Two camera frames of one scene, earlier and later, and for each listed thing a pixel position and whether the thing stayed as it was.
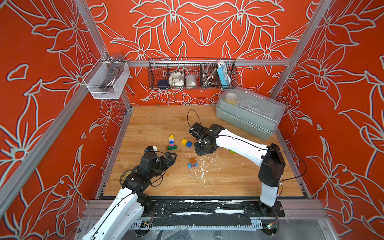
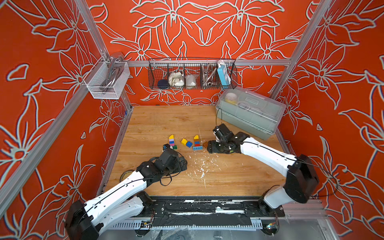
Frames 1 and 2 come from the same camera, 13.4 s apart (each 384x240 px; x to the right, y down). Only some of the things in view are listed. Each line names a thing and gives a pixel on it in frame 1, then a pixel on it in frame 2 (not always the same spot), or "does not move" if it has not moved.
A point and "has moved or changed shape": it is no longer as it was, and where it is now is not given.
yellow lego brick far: x=184 y=141 does not move
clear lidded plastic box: x=249 y=112 does not move
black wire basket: x=191 y=73 does not move
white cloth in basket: x=176 y=79 does not move
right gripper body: x=202 y=149 → x=218 y=147
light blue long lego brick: x=189 y=165 has moved or changed shape
